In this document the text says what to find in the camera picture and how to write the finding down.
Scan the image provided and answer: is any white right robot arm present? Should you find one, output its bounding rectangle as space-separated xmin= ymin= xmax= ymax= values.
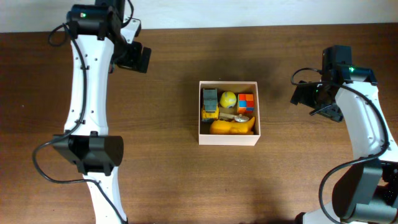
xmin=291 ymin=63 xmax=397 ymax=223

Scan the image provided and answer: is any yellow ball toy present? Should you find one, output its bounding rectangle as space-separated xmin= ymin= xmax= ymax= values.
xmin=220 ymin=91 xmax=237 ymax=108

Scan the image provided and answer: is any pink cardboard box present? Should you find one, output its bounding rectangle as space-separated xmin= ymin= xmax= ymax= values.
xmin=198 ymin=81 xmax=261 ymax=146

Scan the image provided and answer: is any yellow grey toy truck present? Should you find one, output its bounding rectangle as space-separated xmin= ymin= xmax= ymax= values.
xmin=201 ymin=89 xmax=220 ymax=123

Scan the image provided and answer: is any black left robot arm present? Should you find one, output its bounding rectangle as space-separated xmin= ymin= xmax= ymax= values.
xmin=52 ymin=0 xmax=151 ymax=223

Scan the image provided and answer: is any orange rubber dolphin toy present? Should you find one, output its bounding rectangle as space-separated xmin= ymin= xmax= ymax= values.
xmin=210 ymin=117 xmax=256 ymax=135

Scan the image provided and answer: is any pig face rattle drum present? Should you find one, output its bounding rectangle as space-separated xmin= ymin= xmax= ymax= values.
xmin=219 ymin=112 xmax=250 ymax=123

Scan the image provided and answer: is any colourful puzzle cube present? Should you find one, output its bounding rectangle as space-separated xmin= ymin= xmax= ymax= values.
xmin=237 ymin=93 xmax=255 ymax=114

